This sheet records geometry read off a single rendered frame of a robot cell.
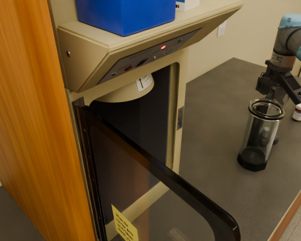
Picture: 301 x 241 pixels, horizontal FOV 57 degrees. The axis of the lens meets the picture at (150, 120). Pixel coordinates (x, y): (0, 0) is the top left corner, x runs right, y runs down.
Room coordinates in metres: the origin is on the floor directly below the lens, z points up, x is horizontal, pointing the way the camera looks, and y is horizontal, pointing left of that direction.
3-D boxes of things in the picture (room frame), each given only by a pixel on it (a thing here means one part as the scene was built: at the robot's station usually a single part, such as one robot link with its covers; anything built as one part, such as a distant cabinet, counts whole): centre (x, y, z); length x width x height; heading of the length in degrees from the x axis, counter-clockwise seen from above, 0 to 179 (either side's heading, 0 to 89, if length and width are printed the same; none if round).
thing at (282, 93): (0.86, -0.43, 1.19); 0.09 x 0.08 x 0.12; 30
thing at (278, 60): (0.85, -0.43, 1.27); 0.08 x 0.08 x 0.05
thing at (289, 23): (0.84, -0.43, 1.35); 0.09 x 0.08 x 0.11; 7
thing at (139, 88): (0.59, 0.08, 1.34); 0.18 x 0.18 x 0.05
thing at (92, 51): (0.46, -0.02, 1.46); 0.32 x 0.12 x 0.10; 136
